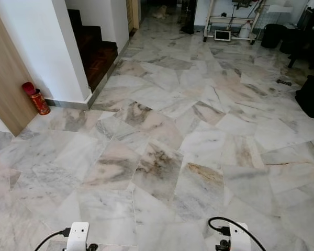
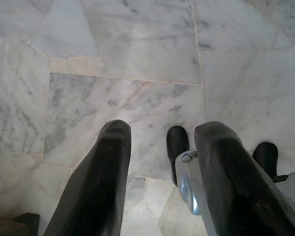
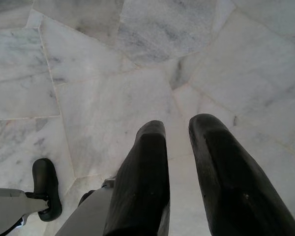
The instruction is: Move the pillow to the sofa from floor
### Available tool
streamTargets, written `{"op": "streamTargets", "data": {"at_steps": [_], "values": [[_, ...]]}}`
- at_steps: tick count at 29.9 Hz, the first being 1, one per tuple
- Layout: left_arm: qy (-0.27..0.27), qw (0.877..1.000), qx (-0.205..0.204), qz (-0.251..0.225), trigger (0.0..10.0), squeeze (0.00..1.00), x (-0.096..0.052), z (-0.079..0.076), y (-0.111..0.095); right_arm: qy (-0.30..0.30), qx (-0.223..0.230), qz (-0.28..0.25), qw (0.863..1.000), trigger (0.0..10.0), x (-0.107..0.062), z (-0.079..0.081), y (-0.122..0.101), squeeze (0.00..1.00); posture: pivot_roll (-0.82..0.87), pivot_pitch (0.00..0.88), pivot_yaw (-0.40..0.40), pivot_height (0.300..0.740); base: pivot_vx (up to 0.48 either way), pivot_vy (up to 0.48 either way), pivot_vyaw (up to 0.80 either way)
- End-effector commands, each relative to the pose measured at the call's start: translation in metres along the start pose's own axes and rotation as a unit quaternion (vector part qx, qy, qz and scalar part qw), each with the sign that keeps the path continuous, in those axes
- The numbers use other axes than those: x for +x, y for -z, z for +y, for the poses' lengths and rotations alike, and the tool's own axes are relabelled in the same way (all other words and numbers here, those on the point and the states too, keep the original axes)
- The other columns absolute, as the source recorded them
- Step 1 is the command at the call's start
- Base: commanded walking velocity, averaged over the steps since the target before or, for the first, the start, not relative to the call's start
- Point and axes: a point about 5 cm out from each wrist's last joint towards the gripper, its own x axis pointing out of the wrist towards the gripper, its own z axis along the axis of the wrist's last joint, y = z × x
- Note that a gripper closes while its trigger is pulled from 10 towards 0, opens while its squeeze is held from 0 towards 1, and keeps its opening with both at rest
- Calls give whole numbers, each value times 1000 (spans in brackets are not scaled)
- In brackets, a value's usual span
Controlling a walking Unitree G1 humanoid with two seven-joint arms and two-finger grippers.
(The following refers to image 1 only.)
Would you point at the small black floor object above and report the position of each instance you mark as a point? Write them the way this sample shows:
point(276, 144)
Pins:
point(284, 82)

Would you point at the black tall floor object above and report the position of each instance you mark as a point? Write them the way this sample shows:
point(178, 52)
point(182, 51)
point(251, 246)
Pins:
point(189, 23)

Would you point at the red gold patterned canister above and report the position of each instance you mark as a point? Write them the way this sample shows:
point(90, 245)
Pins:
point(36, 99)

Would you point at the black bulky bag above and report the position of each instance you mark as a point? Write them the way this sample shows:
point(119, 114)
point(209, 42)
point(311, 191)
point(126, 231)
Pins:
point(311, 99)

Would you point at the light wooden door panel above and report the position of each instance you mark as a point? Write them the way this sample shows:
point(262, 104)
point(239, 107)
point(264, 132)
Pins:
point(8, 78)

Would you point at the dark wooden staircase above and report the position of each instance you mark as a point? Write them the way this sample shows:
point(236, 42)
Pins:
point(97, 55)

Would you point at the white framed tablet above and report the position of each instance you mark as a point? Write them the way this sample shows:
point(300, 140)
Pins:
point(223, 35)

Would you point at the black round bin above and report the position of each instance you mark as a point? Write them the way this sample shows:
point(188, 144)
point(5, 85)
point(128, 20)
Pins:
point(273, 36)

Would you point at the white plastic bottle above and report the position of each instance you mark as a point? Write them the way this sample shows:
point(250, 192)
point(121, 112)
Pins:
point(245, 30)

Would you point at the black chair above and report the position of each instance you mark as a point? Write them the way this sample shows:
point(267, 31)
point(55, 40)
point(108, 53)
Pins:
point(306, 39)

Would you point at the white metal rack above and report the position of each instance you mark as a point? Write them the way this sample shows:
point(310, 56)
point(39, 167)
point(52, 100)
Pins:
point(230, 20)

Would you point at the beige cat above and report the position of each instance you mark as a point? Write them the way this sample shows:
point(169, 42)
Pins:
point(159, 12)

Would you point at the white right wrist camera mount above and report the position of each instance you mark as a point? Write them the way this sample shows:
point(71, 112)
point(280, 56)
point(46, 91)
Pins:
point(240, 238)

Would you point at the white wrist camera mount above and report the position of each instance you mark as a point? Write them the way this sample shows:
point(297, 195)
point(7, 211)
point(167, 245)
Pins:
point(240, 238)
point(77, 235)

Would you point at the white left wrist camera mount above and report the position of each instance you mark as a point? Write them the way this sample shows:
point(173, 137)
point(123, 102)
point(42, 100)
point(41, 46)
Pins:
point(77, 235)

